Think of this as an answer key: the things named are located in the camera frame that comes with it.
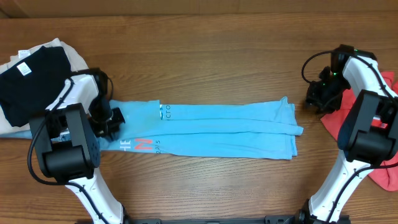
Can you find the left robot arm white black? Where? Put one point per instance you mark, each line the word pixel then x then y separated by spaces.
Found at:
pixel 65 151

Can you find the cardboard back panel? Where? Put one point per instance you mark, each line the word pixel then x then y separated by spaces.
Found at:
pixel 87 8

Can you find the folded light blue denim garment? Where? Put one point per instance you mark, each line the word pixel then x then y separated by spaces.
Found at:
pixel 20 135

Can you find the folded black shirt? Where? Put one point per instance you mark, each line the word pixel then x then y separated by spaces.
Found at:
pixel 29 86

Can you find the light blue printed t-shirt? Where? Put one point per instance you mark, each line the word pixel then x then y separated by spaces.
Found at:
pixel 259 131

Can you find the red printed t-shirt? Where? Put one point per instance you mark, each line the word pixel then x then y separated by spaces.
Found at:
pixel 385 178

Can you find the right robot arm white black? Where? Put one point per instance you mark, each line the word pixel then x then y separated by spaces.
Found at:
pixel 367 137

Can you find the folded beige shirt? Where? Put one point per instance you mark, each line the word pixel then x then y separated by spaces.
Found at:
pixel 76 61

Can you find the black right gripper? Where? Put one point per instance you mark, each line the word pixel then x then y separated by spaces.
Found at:
pixel 311 98

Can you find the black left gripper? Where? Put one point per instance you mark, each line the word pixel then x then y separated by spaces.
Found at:
pixel 113 127

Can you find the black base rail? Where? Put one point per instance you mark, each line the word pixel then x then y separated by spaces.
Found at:
pixel 269 219

